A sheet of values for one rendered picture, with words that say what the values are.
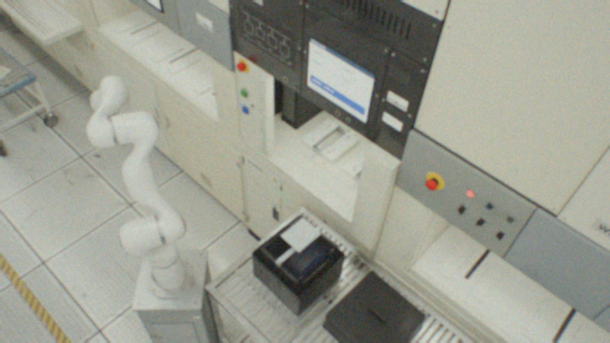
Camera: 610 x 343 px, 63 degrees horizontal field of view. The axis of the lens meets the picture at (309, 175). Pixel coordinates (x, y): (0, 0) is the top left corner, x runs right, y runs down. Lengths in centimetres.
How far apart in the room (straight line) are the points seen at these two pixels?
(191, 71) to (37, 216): 140
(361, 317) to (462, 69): 104
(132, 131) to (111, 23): 179
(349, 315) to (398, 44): 104
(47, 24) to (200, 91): 125
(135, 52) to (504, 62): 230
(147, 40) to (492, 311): 241
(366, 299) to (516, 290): 62
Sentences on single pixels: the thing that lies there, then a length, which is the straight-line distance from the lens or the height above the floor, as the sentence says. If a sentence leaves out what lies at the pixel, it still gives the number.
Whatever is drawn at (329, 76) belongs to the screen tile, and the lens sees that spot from 176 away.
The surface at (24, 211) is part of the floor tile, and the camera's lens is 366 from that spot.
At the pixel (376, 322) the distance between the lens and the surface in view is 200.
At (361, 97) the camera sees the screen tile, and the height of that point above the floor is 157.
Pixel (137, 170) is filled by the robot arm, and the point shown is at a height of 137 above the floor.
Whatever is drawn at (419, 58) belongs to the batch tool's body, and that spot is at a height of 182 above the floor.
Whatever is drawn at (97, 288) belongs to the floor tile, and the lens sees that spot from 318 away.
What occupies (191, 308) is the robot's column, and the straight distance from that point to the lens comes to 213.
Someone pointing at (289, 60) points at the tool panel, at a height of 153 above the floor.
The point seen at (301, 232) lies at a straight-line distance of 189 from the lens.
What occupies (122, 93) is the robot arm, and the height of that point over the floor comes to 153.
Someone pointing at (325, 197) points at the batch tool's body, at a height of 87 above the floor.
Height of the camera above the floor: 267
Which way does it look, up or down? 50 degrees down
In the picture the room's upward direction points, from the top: 4 degrees clockwise
